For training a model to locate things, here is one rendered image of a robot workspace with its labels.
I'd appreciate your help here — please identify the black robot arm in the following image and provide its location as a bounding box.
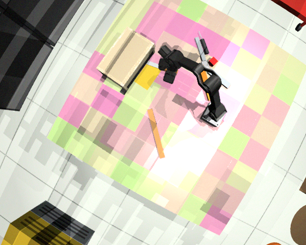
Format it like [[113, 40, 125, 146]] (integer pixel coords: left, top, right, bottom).
[[158, 46, 227, 122]]

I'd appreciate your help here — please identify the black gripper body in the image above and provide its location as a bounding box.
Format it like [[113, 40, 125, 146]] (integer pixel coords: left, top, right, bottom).
[[163, 65, 178, 84]]

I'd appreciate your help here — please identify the red cube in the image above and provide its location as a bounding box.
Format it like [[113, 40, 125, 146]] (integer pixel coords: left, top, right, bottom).
[[208, 56, 218, 66]]

